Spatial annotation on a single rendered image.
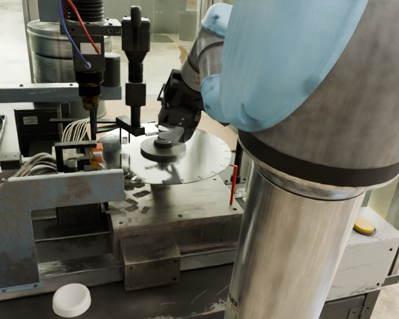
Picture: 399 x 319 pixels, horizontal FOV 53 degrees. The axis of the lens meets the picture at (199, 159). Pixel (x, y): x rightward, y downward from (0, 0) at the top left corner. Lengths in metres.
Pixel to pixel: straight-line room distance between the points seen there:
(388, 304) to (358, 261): 1.27
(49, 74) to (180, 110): 0.84
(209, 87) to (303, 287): 0.36
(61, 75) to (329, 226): 1.33
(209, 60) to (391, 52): 0.44
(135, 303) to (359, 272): 0.46
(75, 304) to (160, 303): 0.16
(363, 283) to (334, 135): 0.74
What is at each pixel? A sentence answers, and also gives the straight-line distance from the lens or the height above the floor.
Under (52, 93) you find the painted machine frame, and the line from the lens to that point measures 1.10.
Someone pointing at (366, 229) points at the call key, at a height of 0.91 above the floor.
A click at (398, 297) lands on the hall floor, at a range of 2.22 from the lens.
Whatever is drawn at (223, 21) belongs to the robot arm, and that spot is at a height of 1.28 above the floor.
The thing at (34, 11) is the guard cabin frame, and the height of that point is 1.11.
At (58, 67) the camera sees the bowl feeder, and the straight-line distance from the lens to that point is 1.53.
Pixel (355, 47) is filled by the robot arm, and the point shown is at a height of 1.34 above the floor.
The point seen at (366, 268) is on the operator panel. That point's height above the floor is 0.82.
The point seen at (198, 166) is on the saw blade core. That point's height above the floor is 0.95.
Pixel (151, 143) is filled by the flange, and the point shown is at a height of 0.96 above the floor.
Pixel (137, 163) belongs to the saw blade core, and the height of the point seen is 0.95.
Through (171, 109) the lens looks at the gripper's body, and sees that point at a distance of 0.79.
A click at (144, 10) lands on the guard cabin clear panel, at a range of 1.96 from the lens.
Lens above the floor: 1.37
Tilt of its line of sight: 27 degrees down
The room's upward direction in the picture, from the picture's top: 5 degrees clockwise
